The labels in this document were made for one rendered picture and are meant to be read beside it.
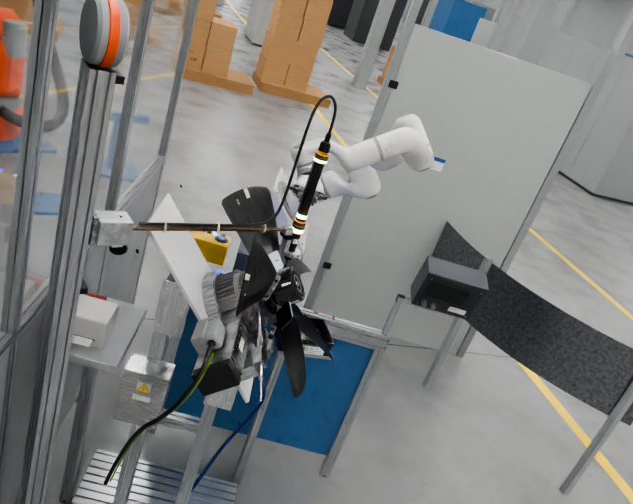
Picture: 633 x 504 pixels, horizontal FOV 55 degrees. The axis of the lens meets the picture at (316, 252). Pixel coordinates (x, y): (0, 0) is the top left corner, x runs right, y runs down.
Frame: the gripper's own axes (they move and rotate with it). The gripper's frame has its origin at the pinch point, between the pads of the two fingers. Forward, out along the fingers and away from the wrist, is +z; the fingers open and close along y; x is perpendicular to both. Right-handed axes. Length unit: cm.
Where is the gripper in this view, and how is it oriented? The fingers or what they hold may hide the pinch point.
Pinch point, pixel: (307, 197)
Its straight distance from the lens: 199.6
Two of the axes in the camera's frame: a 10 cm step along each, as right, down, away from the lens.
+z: -0.2, 4.3, -9.0
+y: -9.5, -2.8, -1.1
